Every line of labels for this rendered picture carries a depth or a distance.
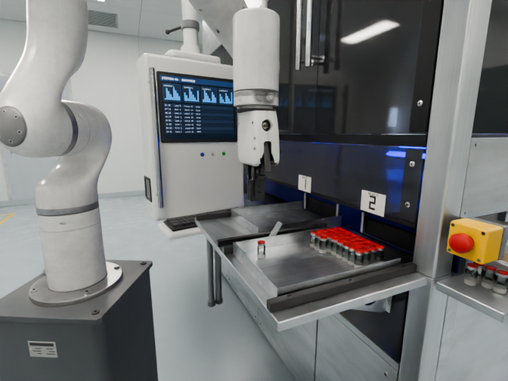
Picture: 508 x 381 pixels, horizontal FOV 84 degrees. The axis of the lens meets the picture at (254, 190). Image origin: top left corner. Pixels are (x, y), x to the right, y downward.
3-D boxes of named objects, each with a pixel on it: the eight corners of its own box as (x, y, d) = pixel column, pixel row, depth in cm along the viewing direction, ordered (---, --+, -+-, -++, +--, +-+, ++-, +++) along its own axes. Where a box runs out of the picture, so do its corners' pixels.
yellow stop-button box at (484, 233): (465, 246, 64) (470, 216, 63) (503, 259, 58) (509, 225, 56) (444, 252, 61) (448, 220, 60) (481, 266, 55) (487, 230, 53)
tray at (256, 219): (302, 208, 127) (302, 200, 127) (341, 224, 104) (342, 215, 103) (231, 216, 114) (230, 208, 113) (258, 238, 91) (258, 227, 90)
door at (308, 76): (261, 134, 145) (262, 7, 133) (315, 134, 103) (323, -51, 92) (260, 134, 145) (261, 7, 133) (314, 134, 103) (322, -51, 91)
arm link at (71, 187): (20, 214, 59) (0, 95, 54) (86, 195, 77) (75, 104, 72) (72, 217, 57) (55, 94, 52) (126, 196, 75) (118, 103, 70)
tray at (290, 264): (330, 236, 92) (331, 226, 92) (399, 271, 69) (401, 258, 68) (233, 253, 79) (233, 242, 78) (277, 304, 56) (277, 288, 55)
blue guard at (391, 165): (209, 159, 242) (208, 137, 238) (416, 223, 68) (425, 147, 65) (208, 159, 242) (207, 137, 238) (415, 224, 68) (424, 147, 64)
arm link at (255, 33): (240, 96, 58) (228, 89, 49) (239, 26, 55) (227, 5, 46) (280, 95, 56) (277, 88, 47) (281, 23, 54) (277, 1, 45)
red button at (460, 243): (456, 246, 60) (459, 229, 59) (477, 254, 56) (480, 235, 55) (444, 249, 58) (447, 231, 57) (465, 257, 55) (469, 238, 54)
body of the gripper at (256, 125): (287, 103, 49) (286, 166, 52) (262, 107, 59) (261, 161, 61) (248, 100, 46) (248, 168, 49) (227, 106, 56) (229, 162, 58)
